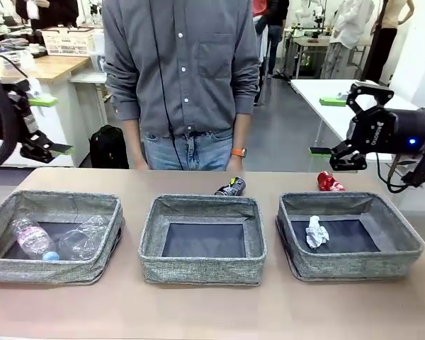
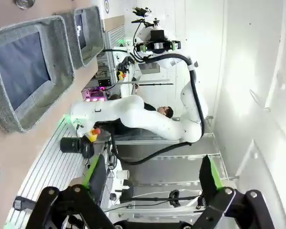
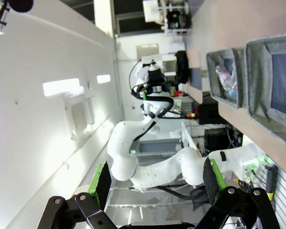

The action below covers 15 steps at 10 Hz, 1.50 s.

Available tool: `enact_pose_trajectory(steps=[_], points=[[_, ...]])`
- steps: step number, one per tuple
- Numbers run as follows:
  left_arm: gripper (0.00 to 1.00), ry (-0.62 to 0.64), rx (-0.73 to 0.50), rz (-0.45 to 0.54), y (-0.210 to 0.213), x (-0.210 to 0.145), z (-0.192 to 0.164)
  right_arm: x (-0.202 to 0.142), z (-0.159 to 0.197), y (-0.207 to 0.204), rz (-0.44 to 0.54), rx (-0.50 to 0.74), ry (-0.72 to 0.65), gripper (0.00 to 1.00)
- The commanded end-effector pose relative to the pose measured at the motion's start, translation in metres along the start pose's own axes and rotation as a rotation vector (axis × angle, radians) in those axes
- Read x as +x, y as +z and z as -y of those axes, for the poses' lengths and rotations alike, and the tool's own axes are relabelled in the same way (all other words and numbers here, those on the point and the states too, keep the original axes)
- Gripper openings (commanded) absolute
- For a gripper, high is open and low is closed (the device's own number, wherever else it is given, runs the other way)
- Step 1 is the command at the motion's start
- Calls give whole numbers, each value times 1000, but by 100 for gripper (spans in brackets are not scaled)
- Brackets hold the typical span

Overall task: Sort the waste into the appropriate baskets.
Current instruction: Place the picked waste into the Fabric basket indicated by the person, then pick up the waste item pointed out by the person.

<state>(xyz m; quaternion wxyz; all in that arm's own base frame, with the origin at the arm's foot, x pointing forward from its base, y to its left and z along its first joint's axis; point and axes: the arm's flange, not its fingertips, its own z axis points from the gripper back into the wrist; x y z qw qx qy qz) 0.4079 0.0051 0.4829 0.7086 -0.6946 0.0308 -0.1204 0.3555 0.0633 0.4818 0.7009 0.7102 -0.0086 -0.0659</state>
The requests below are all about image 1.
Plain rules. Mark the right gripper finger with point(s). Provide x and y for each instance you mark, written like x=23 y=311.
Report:
x=318 y=151
x=375 y=91

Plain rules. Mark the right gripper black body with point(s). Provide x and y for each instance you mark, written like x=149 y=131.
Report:
x=393 y=131

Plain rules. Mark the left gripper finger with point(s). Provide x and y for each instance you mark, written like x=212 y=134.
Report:
x=44 y=102
x=39 y=148

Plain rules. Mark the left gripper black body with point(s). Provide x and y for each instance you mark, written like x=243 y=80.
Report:
x=23 y=118

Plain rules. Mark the crushed red drink can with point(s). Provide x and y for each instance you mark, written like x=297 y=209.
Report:
x=326 y=181

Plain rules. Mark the white paper ball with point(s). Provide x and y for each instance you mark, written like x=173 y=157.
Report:
x=315 y=235

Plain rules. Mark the clear plastic bottle blue cap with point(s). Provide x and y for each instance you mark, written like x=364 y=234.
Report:
x=32 y=239

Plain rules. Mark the clear plastic cup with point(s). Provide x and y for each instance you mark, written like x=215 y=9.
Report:
x=78 y=244

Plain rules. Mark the person's right forearm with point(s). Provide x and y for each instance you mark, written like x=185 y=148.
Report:
x=132 y=141

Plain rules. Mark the person's left forearm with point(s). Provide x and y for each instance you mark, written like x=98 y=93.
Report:
x=241 y=131

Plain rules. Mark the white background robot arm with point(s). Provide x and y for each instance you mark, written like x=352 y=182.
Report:
x=306 y=12

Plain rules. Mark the person's left hand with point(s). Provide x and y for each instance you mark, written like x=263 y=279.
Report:
x=236 y=164

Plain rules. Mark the person's right hand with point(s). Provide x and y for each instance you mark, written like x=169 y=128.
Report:
x=141 y=165

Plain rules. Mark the large white table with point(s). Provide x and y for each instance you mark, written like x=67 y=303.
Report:
x=333 y=117

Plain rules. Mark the wooden top white table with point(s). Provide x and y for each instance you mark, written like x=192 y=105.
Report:
x=56 y=67

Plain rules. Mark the clear plastic storage box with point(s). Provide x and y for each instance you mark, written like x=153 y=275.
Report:
x=21 y=58

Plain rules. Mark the small white table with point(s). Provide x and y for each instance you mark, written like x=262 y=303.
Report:
x=88 y=78

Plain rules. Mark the white plastic crate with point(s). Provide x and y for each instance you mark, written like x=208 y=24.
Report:
x=67 y=42

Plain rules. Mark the black backpack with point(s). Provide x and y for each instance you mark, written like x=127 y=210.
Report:
x=108 y=147

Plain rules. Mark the mannequin in white clothes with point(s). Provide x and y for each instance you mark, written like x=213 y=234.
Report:
x=350 y=21

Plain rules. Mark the orange wristband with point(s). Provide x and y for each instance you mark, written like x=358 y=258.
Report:
x=238 y=152

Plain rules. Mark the white plastic container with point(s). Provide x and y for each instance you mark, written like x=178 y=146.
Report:
x=98 y=42

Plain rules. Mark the background person black top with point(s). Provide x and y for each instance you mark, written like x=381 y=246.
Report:
x=46 y=14

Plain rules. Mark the crushed black drink can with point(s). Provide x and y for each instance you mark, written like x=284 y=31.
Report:
x=230 y=187

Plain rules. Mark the grey fabric basket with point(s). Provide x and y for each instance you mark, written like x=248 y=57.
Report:
x=198 y=271
x=39 y=269
x=350 y=263

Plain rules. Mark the background person red top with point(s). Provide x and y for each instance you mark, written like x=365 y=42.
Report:
x=274 y=28

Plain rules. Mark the blue jeans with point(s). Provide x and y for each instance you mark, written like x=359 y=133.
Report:
x=159 y=152

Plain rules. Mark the grey button shirt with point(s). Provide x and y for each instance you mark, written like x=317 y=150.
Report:
x=198 y=88

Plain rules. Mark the grey metal frame table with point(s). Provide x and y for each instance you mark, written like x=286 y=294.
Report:
x=311 y=42

